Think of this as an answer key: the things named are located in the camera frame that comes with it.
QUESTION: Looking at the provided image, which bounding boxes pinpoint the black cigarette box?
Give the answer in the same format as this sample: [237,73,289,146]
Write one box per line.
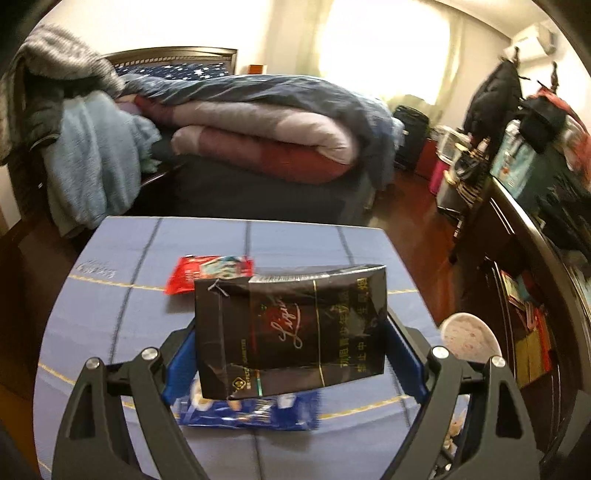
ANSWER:
[193,263,388,400]

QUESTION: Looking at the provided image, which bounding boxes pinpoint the dark padded jacket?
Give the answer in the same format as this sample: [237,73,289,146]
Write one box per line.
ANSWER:
[22,91,64,154]

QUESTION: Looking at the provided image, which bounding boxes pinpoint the navy star pillow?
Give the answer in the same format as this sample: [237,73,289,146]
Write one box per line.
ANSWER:
[113,62,232,80]

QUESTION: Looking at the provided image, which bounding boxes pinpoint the white air conditioner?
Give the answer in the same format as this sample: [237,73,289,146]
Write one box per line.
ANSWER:
[503,25,557,59]

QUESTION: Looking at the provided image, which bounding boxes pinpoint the grey fleece blanket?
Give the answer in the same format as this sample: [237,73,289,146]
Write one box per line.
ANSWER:
[0,23,126,168]

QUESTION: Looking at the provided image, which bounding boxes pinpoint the red storage box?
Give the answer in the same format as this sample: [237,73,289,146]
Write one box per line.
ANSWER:
[415,138,452,195]

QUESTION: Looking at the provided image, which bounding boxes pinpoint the light blue blanket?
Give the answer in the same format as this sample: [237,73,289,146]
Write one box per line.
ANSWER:
[43,89,163,237]

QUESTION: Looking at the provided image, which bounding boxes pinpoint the blue snack packet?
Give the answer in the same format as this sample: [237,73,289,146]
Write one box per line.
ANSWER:
[177,388,320,433]

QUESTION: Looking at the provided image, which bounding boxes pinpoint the bed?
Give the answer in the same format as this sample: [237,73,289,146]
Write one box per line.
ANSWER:
[139,45,399,226]

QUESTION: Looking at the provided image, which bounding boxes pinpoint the sheer cream curtain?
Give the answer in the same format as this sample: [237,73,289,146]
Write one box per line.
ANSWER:
[271,0,468,110]

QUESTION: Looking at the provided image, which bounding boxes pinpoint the dark wooden headboard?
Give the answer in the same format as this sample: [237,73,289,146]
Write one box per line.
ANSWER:
[103,45,239,75]

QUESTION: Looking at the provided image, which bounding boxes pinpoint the coat rack with black coat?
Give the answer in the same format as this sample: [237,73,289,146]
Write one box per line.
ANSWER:
[462,48,525,140]

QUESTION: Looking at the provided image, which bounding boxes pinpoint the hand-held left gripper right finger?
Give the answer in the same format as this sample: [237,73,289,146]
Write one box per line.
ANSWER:
[385,309,541,480]

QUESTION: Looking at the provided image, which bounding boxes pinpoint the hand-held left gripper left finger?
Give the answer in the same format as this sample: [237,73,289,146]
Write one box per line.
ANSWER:
[53,323,204,480]

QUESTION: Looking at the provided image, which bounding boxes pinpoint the white plastic container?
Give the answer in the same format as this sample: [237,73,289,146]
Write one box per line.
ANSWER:
[436,128,468,161]

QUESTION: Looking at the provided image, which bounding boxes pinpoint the black suitcase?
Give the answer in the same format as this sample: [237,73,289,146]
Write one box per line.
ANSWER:
[393,104,430,171]

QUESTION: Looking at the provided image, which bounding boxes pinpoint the folded pink maroon quilt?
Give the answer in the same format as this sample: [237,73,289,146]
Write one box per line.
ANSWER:
[115,94,362,186]

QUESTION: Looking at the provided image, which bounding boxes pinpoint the dark wooden cabinet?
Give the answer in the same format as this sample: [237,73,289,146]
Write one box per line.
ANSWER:
[454,175,591,480]

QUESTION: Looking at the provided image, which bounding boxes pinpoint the red snack packet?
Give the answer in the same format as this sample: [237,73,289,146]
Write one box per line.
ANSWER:
[164,255,255,296]

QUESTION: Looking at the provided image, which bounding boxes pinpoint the teal printed bag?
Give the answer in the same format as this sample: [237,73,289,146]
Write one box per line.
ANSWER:
[489,119,539,200]

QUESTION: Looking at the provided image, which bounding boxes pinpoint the row of colourful books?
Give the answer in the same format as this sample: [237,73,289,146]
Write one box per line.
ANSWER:
[498,270,556,389]

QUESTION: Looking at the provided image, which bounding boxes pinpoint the blue striped tablecloth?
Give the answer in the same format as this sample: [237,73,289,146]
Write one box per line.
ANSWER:
[34,215,468,480]

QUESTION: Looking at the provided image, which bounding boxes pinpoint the dark handbags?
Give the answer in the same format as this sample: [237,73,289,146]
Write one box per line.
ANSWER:
[436,147,491,219]

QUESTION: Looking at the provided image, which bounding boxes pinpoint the folded black clothes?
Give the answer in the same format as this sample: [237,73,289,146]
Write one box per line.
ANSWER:
[537,170,591,251]

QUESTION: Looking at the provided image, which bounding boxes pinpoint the wooden coat rack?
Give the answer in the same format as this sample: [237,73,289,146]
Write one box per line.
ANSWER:
[535,62,562,94]

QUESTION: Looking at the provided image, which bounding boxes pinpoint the blue patterned duvet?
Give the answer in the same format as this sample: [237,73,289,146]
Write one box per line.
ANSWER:
[122,73,399,191]

